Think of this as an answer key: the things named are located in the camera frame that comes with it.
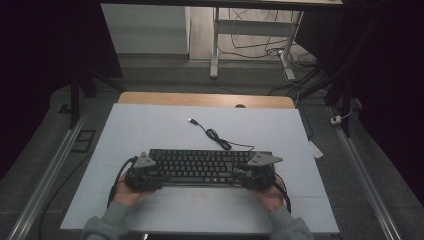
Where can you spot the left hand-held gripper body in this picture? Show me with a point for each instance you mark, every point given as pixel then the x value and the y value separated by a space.
pixel 141 173

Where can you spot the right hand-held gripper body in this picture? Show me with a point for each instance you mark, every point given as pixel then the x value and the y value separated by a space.
pixel 261 173

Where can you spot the black computer keyboard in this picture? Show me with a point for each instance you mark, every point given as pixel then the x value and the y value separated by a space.
pixel 200 165

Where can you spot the person's left hand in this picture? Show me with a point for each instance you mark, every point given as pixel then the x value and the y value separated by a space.
pixel 128 195

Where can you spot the person's right hand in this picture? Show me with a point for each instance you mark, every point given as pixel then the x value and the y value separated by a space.
pixel 271 198

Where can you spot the white board sheet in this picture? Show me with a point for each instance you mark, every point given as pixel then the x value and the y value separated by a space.
pixel 200 210

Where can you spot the white paper tag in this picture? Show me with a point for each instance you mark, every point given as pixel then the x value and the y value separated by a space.
pixel 316 150

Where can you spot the black floor plate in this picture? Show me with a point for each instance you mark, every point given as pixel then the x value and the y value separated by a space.
pixel 83 141

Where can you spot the wooden table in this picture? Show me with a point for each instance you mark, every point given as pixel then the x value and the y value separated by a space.
pixel 200 99

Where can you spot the small white box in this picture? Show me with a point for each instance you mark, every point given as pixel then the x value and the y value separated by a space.
pixel 336 120

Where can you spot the black metal stand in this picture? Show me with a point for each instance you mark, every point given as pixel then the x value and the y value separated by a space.
pixel 75 96
pixel 345 100

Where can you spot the white cabinet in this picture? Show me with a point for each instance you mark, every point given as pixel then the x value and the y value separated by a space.
pixel 146 30

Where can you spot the dark curtain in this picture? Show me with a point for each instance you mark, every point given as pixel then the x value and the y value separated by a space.
pixel 50 40
pixel 386 66

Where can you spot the aluminium floor rail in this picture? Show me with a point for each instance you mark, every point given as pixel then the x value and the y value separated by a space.
pixel 46 180
pixel 366 180

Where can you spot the white metal desk frame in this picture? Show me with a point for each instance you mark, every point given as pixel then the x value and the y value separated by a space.
pixel 250 27

